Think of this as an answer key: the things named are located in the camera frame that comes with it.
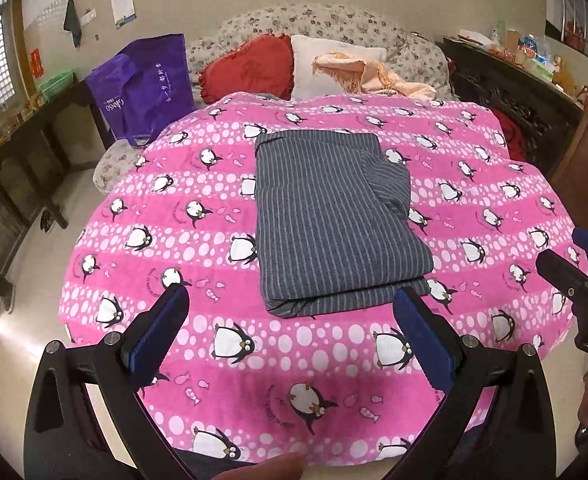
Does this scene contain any red heart cushion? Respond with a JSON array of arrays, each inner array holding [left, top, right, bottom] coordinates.
[[198, 34, 294, 104]]

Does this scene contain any red cloth beside bed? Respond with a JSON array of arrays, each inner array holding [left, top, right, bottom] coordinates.
[[492, 107, 527, 162]]

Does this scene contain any dark carved wooden sideboard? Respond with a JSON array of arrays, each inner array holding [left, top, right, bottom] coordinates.
[[437, 38, 582, 176]]

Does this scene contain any purple shopping bag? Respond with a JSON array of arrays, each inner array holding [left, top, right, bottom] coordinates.
[[85, 34, 196, 148]]

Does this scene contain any peach fringed scarf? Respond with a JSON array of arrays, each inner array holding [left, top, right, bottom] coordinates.
[[311, 52, 436, 101]]

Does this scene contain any green plastic basket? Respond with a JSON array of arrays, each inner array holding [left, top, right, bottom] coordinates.
[[38, 70, 76, 102]]

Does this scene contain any dark wooden side table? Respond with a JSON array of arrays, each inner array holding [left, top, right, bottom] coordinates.
[[0, 79, 118, 271]]

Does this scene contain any grey pinstriped coat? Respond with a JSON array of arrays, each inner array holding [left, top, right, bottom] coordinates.
[[255, 130, 433, 318]]

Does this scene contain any person left hand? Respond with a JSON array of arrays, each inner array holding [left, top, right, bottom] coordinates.
[[214, 453, 306, 480]]

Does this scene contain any dark cloth on hook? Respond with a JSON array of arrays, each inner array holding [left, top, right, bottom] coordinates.
[[63, 0, 82, 49]]

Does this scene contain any white pillow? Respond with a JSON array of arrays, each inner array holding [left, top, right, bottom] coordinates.
[[291, 35, 387, 101]]

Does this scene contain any floral padded headboard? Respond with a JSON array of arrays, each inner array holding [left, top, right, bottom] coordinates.
[[186, 3, 452, 107]]

